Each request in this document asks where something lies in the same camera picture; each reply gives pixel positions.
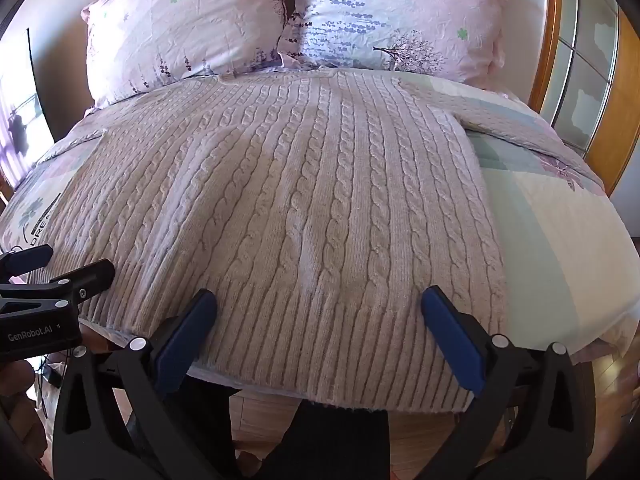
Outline person's left hand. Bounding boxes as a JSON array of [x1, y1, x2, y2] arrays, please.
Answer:
[[0, 360, 48, 456]]

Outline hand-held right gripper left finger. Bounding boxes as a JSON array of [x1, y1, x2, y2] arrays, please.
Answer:
[[52, 288, 236, 480]]

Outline pastel patchwork quilt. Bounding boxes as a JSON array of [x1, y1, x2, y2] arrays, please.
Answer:
[[0, 72, 640, 367]]

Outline bright window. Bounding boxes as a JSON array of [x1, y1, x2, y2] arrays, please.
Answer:
[[0, 25, 57, 193]]

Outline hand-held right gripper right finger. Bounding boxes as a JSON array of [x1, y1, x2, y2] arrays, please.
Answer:
[[421, 285, 598, 480]]

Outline wooden glass panel door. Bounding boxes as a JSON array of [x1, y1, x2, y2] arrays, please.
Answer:
[[542, 0, 640, 197]]

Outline person's dark trousers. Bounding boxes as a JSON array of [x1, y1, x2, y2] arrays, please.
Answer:
[[250, 399, 392, 480]]

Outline beige cable knit sweater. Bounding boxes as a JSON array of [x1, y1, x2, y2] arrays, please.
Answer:
[[27, 67, 547, 417]]

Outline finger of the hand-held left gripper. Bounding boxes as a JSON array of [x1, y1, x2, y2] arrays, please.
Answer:
[[0, 244, 55, 279], [0, 259, 116, 313]]

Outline pink floral pillow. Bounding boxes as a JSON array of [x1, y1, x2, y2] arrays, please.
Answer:
[[276, 0, 524, 89], [81, 0, 289, 109]]

